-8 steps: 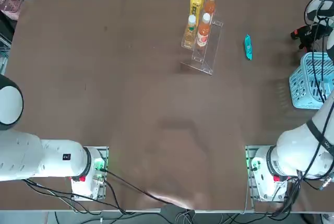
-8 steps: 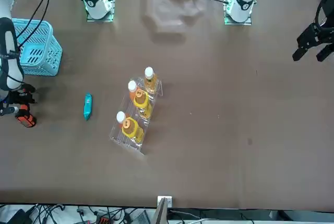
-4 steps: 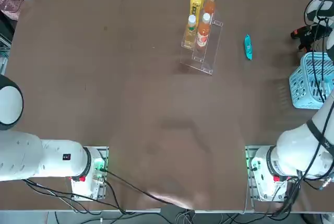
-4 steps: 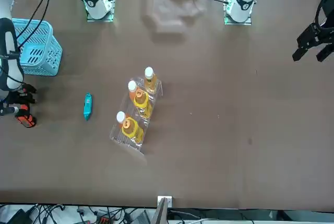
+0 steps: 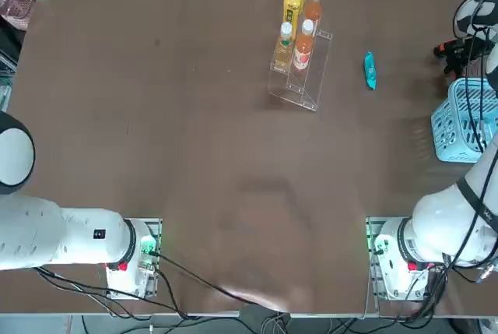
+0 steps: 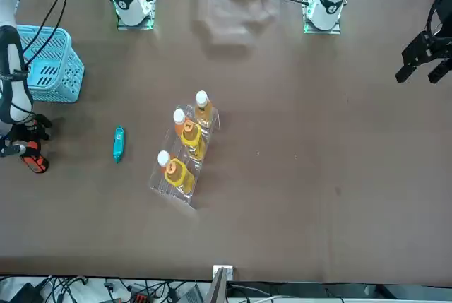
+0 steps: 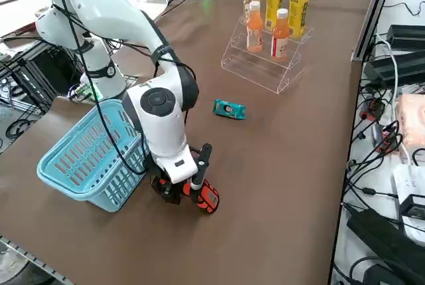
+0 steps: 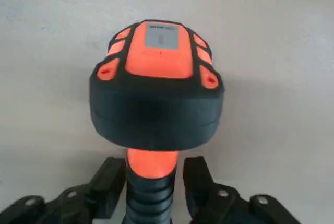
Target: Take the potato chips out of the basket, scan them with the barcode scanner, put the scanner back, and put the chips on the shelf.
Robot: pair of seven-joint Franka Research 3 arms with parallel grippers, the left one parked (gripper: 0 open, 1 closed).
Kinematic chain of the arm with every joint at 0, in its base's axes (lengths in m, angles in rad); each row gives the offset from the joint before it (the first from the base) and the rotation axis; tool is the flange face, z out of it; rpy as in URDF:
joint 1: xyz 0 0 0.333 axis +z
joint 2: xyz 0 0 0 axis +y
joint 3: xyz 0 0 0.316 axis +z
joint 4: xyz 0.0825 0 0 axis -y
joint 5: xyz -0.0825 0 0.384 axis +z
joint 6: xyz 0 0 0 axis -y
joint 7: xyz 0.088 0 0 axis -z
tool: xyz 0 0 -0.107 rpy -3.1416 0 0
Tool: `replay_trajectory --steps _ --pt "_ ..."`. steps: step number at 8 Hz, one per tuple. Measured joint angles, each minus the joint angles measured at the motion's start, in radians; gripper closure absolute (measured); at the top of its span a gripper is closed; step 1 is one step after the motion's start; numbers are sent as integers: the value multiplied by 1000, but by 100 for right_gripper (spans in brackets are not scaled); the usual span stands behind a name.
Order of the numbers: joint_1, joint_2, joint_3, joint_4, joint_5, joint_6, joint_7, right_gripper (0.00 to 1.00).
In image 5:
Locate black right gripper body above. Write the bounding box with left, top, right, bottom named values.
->
left=452, top=36, right=488, bottom=63

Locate orange black barcode scanner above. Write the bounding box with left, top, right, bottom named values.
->
left=433, top=39, right=463, bottom=76

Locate teal potato chips packet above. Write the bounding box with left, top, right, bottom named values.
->
left=363, top=51, right=380, bottom=90

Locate light blue plastic basket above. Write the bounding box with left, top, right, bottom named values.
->
left=430, top=76, right=498, bottom=164

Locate clear acrylic stepped shelf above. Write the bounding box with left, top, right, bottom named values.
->
left=267, top=18, right=335, bottom=114

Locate orange juice bottle white cap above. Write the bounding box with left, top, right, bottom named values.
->
left=292, top=19, right=316, bottom=72
left=300, top=0, right=324, bottom=30

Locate yellow bottle orange cap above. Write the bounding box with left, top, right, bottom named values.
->
left=282, top=0, right=308, bottom=28

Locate pale tea bottle white cap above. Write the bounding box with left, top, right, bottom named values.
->
left=272, top=22, right=294, bottom=73

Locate pink plastic crate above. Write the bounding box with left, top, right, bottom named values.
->
left=0, top=0, right=35, bottom=32

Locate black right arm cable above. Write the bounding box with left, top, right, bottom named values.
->
left=464, top=0, right=498, bottom=234

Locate black left base cable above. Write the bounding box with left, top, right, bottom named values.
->
left=154, top=250, right=293, bottom=316

